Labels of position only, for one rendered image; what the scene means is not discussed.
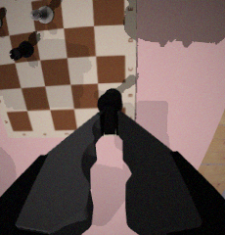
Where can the white chess piece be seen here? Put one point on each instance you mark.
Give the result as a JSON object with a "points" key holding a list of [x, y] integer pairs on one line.
{"points": [[45, 14]]}

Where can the brown and cream chessboard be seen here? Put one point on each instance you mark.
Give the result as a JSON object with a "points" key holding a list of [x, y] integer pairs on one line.
{"points": [[88, 48]]}

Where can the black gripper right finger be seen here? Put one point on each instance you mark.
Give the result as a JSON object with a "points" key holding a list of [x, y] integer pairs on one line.
{"points": [[165, 194]]}

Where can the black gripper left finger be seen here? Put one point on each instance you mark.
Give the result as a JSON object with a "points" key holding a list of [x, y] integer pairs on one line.
{"points": [[52, 196]]}

